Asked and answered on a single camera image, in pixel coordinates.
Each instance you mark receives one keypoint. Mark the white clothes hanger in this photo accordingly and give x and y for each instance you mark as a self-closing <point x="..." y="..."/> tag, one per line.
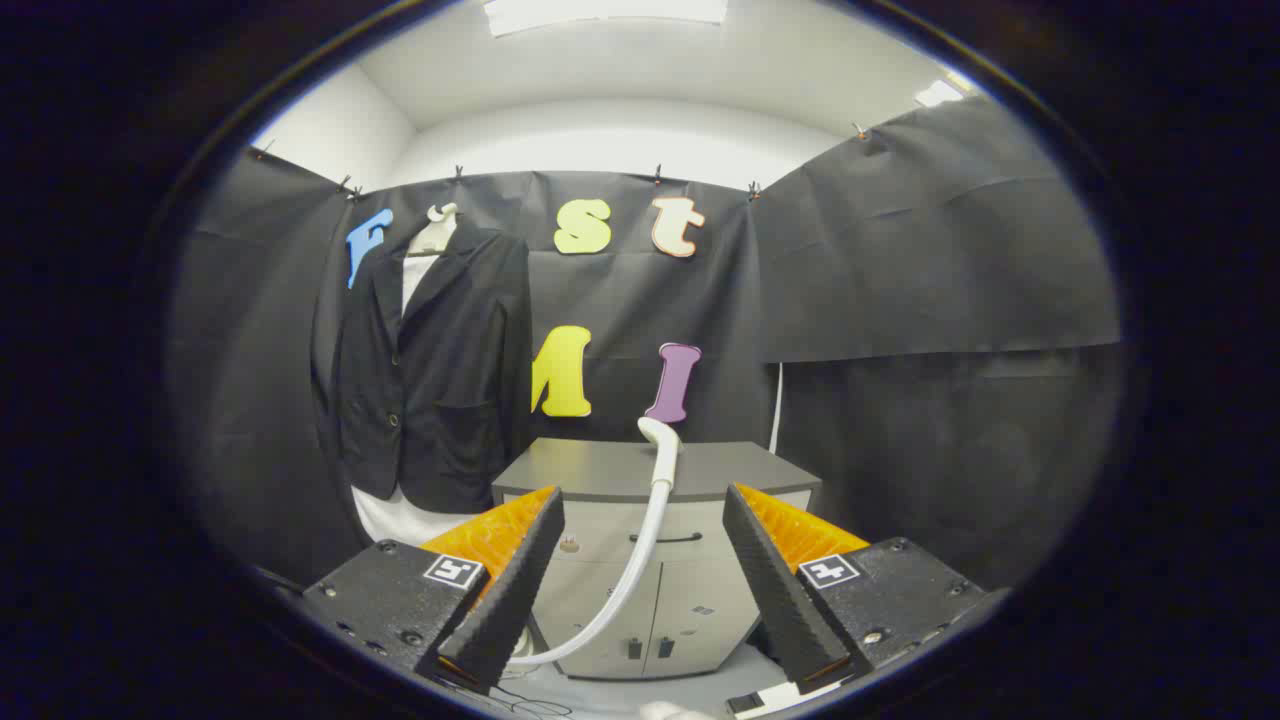
<point x="435" y="235"/>

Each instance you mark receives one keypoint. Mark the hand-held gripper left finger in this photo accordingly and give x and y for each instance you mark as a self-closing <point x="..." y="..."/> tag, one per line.
<point x="515" y="585"/>

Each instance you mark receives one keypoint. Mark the white garment steamer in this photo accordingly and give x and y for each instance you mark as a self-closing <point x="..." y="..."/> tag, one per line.
<point x="655" y="500"/>

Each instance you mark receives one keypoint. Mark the grey cabinet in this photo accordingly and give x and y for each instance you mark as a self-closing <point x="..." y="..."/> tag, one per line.
<point x="600" y="470"/>

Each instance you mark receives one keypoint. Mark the black suit jacket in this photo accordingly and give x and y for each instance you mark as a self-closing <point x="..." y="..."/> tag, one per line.
<point x="450" y="380"/>

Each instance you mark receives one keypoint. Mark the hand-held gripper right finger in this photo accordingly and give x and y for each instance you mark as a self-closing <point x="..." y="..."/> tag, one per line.
<point x="775" y="590"/>

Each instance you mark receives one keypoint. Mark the white shirt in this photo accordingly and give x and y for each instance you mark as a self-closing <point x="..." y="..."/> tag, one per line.
<point x="400" y="520"/>

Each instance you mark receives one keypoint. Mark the black backdrop cloth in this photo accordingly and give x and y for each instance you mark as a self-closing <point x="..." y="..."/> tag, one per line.
<point x="900" y="250"/>

